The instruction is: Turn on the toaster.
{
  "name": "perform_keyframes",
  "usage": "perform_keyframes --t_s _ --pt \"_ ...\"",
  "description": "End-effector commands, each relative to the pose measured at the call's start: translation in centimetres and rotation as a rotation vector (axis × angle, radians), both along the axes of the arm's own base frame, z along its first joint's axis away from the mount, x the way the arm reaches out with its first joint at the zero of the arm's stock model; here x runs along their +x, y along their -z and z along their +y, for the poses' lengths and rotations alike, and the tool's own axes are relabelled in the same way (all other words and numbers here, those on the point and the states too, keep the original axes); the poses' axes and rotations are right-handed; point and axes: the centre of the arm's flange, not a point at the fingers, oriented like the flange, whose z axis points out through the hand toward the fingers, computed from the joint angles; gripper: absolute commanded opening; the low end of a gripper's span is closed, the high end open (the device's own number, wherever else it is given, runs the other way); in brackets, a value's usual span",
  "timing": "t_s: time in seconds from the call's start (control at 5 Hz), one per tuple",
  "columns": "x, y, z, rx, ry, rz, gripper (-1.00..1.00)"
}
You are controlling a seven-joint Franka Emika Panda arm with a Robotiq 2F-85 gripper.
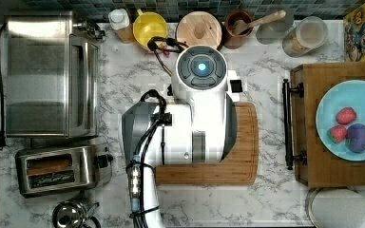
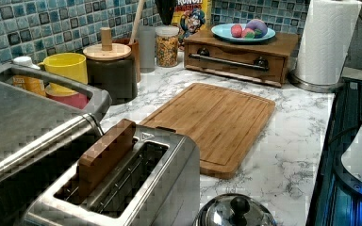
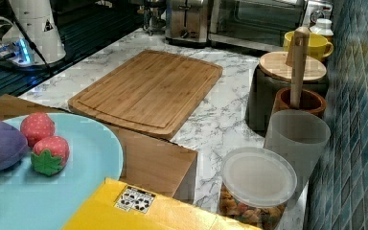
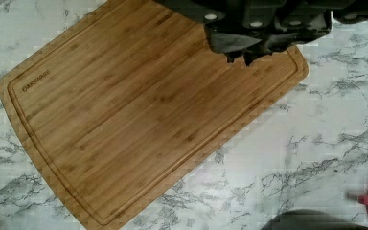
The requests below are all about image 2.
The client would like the silver two-slot toaster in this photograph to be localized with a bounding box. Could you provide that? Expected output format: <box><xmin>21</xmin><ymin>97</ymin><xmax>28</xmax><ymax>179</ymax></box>
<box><xmin>21</xmin><ymin>125</ymin><xmax>200</xmax><ymax>226</ymax></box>

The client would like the bamboo cutting board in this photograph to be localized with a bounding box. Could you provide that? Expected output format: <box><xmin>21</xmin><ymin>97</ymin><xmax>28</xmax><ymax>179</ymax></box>
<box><xmin>141</xmin><ymin>83</ymin><xmax>275</xmax><ymax>179</ymax></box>

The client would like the glass jar of cereal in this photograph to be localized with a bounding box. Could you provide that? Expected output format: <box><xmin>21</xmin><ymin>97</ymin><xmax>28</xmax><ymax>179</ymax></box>
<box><xmin>156</xmin><ymin>25</ymin><xmax>179</xmax><ymax>67</ymax></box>

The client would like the brown utensil holder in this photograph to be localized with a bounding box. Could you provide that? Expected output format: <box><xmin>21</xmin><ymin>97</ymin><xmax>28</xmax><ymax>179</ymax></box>
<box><xmin>113</xmin><ymin>38</ymin><xmax>140</xmax><ymax>82</ymax></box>

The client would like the grey tumbler cup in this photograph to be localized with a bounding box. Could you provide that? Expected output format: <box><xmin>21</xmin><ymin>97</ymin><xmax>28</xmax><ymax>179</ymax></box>
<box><xmin>139</xmin><ymin>25</ymin><xmax>156</xmax><ymax>73</ymax></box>

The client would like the black canister wooden lid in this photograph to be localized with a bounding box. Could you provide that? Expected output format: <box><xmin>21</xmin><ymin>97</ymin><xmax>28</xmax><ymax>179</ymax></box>
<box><xmin>83</xmin><ymin>27</ymin><xmax>138</xmax><ymax>105</ymax></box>

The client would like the light blue plate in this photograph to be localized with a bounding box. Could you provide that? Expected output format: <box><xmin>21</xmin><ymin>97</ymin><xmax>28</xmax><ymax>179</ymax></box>
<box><xmin>211</xmin><ymin>24</ymin><xmax>275</xmax><ymax>43</ymax></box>

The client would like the cereal box yellow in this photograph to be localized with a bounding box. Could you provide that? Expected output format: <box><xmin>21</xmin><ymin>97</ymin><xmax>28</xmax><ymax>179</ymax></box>
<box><xmin>172</xmin><ymin>0</ymin><xmax>211</xmax><ymax>51</ymax></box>

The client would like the wooden drawer box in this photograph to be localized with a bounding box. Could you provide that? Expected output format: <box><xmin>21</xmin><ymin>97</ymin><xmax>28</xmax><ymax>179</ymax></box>
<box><xmin>184</xmin><ymin>30</ymin><xmax>298</xmax><ymax>88</ymax></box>

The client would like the red toy fruit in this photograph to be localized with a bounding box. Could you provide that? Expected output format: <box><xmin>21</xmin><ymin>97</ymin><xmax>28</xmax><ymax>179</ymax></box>
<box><xmin>231</xmin><ymin>24</ymin><xmax>242</xmax><ymax>38</ymax></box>

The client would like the red cup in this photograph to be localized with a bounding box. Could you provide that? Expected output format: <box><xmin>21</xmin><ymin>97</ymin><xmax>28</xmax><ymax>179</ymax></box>
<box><xmin>45</xmin><ymin>85</ymin><xmax>88</xmax><ymax>109</ymax></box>

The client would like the brown toast slice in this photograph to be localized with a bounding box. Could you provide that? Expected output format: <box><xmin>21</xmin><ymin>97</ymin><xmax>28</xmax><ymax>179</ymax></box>
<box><xmin>78</xmin><ymin>119</ymin><xmax>136</xmax><ymax>200</ymax></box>

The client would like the pink green toy fruit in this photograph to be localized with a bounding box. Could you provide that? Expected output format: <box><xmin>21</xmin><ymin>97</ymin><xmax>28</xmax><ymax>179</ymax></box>
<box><xmin>241</xmin><ymin>28</ymin><xmax>255</xmax><ymax>39</ymax></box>

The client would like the steel pot lid black knob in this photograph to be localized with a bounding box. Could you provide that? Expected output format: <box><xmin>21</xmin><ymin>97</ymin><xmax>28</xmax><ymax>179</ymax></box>
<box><xmin>192</xmin><ymin>193</ymin><xmax>276</xmax><ymax>226</ymax></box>

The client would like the purple toy vegetable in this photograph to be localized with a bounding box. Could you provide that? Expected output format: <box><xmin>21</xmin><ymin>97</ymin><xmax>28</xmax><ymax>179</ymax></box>
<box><xmin>246</xmin><ymin>19</ymin><xmax>268</xmax><ymax>38</ymax></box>

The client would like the yellow mug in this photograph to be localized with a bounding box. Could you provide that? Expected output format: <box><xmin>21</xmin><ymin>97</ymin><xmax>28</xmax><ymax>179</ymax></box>
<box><xmin>39</xmin><ymin>53</ymin><xmax>88</xmax><ymax>84</ymax></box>

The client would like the steel paper towel holder base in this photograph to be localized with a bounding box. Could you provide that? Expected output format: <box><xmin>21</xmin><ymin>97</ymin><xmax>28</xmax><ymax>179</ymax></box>
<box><xmin>288</xmin><ymin>72</ymin><xmax>344</xmax><ymax>93</ymax></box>

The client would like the yellow bottle white cap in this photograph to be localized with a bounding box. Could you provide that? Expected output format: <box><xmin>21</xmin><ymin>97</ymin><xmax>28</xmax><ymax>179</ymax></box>
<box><xmin>12</xmin><ymin>56</ymin><xmax>45</xmax><ymax>96</ymax></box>

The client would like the white paper towel roll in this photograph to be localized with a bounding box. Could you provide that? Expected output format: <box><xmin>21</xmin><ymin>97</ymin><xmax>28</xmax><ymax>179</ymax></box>
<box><xmin>295</xmin><ymin>0</ymin><xmax>362</xmax><ymax>86</ymax></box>

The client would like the wooden spoon handle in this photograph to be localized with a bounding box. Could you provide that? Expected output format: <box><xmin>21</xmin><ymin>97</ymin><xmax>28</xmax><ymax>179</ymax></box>
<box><xmin>128</xmin><ymin>0</ymin><xmax>145</xmax><ymax>45</ymax></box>

